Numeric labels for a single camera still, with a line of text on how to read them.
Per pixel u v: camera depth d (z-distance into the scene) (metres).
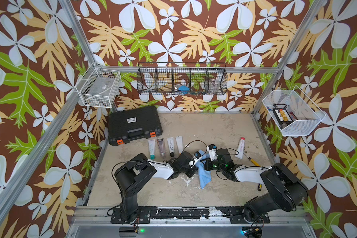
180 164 0.72
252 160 0.93
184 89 0.96
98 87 0.86
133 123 1.07
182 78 0.99
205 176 0.82
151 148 0.97
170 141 1.01
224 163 0.72
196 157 0.80
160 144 1.02
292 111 0.83
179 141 1.02
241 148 0.98
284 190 0.45
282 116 0.82
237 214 0.74
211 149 0.82
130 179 0.48
